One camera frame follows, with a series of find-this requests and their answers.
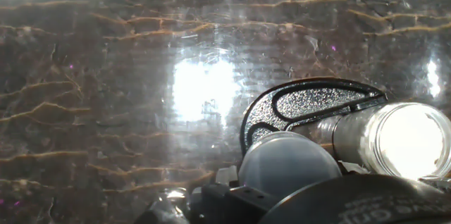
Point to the black metal C-clamp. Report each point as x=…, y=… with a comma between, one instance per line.
x=310, y=104

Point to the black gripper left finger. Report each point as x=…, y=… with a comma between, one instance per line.
x=232, y=204

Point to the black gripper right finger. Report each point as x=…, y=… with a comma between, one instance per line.
x=352, y=203

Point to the small clear jar white contents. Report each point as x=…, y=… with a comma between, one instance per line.
x=405, y=139

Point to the dark marble pattern mat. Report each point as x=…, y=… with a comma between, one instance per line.
x=105, y=76

